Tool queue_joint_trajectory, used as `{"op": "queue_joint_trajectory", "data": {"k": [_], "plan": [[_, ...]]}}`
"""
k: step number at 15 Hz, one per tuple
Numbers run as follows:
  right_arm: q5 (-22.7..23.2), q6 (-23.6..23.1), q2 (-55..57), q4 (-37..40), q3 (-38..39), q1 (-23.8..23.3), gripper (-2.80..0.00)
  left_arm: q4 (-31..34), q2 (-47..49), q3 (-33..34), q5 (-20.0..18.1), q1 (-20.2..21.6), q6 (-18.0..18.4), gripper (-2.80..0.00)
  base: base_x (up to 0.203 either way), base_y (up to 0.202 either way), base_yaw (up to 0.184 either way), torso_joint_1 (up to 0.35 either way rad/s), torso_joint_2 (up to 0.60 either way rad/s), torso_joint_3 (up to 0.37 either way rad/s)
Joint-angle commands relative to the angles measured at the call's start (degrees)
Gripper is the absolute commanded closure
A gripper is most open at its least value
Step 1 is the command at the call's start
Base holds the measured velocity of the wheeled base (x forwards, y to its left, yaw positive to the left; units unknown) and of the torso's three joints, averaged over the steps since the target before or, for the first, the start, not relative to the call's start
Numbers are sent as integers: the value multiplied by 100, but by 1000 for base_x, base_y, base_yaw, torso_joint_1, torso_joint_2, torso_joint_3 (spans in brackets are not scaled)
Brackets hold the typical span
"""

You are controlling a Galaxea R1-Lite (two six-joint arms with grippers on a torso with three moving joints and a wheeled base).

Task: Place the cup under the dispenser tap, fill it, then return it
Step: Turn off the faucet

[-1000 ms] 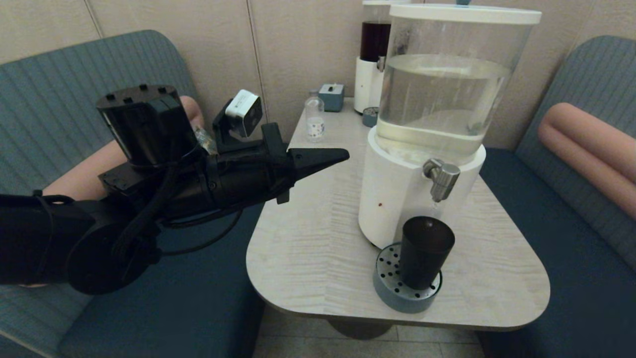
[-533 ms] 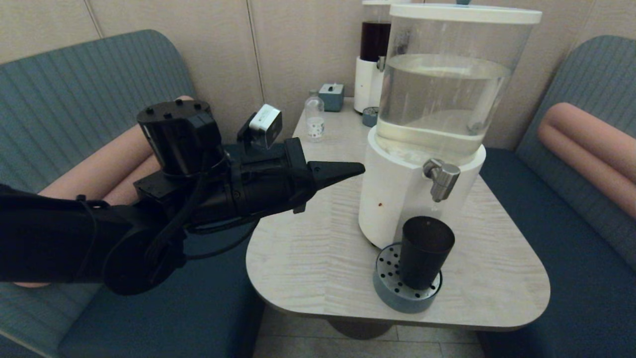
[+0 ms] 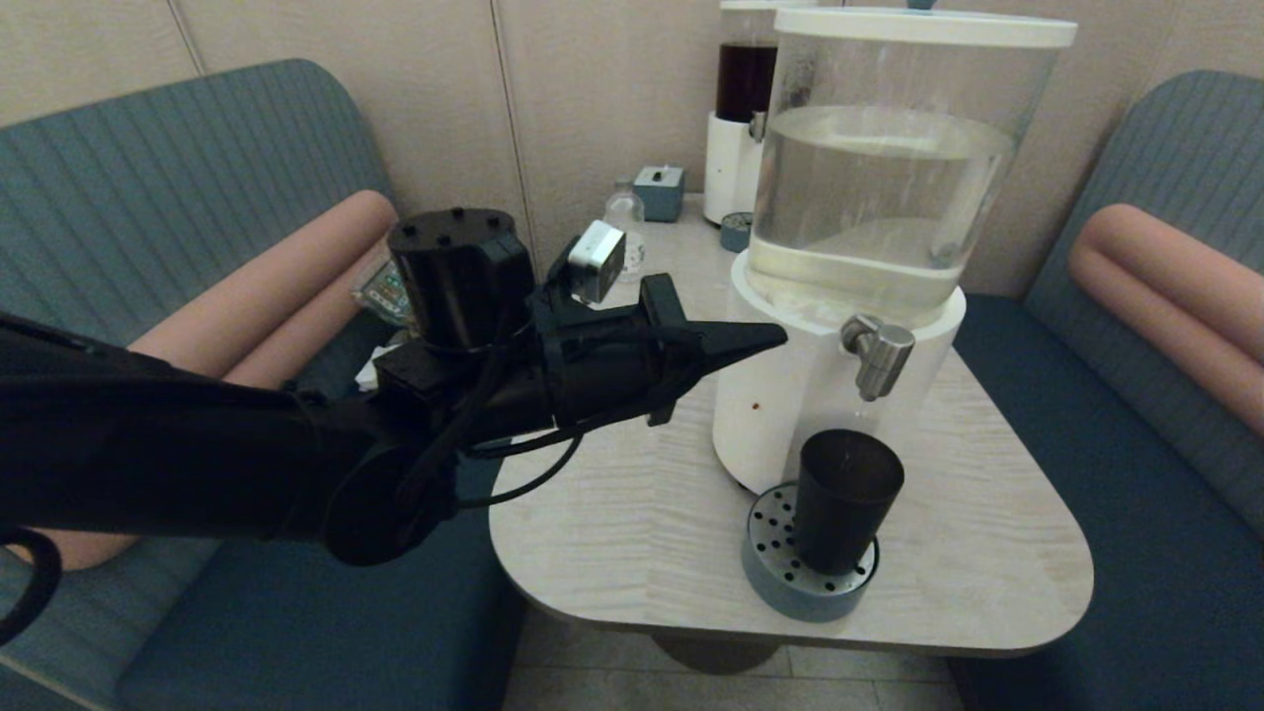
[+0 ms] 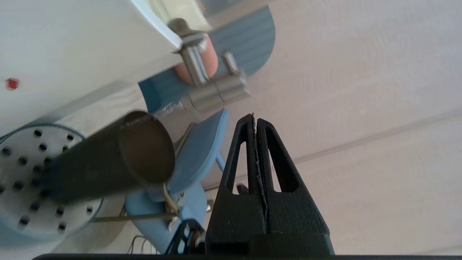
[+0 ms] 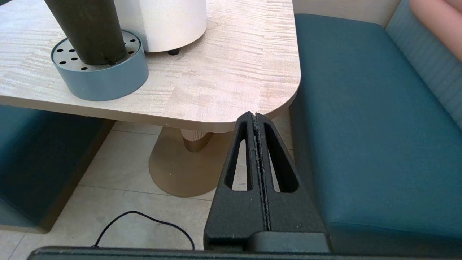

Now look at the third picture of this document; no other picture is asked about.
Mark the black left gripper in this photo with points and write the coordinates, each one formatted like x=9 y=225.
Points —
x=602 y=360

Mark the silver metal dispenser tap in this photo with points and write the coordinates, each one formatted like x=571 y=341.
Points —
x=882 y=355

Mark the black plastic cup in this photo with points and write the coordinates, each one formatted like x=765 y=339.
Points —
x=846 y=504

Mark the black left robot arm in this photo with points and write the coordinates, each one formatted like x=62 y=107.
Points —
x=197 y=454

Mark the small round blue drip tray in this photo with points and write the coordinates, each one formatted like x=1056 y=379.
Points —
x=735 y=233

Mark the small blue tissue box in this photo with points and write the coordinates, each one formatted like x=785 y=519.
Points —
x=659 y=194

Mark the clear plastic bottle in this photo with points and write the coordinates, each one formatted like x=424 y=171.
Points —
x=622 y=207

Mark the dark drink dispenser white base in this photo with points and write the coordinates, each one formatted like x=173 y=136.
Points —
x=731 y=168

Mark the clear water dispenser white base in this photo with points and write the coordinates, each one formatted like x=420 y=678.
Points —
x=839 y=197

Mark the small metal dispenser tap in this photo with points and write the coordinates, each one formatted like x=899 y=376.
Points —
x=757 y=126

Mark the round blue perforated drip tray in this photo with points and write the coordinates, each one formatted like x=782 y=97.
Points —
x=770 y=583

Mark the clear plastic snack packet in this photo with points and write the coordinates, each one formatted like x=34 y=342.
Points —
x=380 y=291

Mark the white paper napkin stack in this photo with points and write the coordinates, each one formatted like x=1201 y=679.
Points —
x=367 y=375

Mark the white dispenser lid blue knob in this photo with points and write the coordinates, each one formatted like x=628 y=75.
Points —
x=923 y=30

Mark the teal ribbed booth sofa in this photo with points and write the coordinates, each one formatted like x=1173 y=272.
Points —
x=1136 y=494
x=197 y=158

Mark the pink bolster cushion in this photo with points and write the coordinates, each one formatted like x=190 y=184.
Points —
x=1165 y=284
x=276 y=276

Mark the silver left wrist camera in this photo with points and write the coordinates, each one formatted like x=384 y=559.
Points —
x=597 y=262

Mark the table pedestal with base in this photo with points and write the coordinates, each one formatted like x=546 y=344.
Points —
x=716 y=654

